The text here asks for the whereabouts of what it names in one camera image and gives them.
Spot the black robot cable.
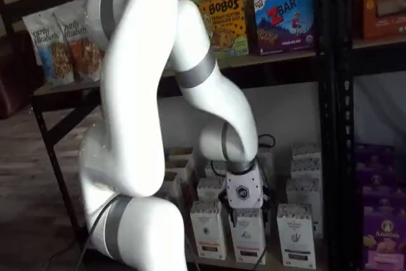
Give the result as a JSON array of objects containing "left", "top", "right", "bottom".
[{"left": 74, "top": 133, "right": 277, "bottom": 271}]

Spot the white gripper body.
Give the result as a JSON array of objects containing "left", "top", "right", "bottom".
[{"left": 225, "top": 164, "right": 265, "bottom": 211}]

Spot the white tea box orange strip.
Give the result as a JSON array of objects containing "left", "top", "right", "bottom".
[{"left": 189, "top": 200, "right": 228, "bottom": 261}]

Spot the black metal shelf rack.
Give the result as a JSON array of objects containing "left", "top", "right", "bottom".
[
  {"left": 336, "top": 0, "right": 406, "bottom": 271},
  {"left": 0, "top": 0, "right": 339, "bottom": 271}
]

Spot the orange Purely Elizabeth granola bag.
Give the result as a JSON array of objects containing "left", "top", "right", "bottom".
[{"left": 53, "top": 0, "right": 107, "bottom": 83}]

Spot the dark brown leather seat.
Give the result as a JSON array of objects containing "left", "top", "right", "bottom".
[{"left": 0, "top": 32, "right": 44, "bottom": 120}]

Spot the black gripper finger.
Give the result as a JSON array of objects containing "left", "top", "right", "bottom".
[
  {"left": 261, "top": 187, "right": 275, "bottom": 226},
  {"left": 221, "top": 194, "right": 237, "bottom": 229}
]

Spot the blue Purely Elizabeth granola bag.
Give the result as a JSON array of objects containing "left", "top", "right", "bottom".
[{"left": 22, "top": 8, "right": 75, "bottom": 89}]

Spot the white tea box green strip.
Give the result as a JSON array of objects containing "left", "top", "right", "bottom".
[{"left": 276, "top": 204, "right": 317, "bottom": 270}]

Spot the small brown-top box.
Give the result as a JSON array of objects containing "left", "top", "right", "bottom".
[
  {"left": 165, "top": 160, "right": 192, "bottom": 174},
  {"left": 167, "top": 147, "right": 195, "bottom": 162},
  {"left": 163, "top": 171, "right": 182, "bottom": 190}
]

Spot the orange cardboard snack box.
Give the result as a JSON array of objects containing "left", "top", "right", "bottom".
[{"left": 355, "top": 0, "right": 406, "bottom": 41}]

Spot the yellow Bobo's snack box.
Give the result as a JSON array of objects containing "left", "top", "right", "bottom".
[{"left": 198, "top": 0, "right": 250, "bottom": 60}]

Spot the white tea box pink strip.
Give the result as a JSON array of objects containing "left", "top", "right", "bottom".
[{"left": 228, "top": 207, "right": 267, "bottom": 266}]

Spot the blue Zbar snack box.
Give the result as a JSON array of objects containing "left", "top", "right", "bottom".
[{"left": 253, "top": 0, "right": 317, "bottom": 57}]

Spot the purple Annie's snack box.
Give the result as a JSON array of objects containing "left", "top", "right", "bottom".
[
  {"left": 354, "top": 145, "right": 396, "bottom": 171},
  {"left": 362, "top": 213, "right": 406, "bottom": 271},
  {"left": 356, "top": 164, "right": 398, "bottom": 190},
  {"left": 361, "top": 185, "right": 406, "bottom": 218}
]

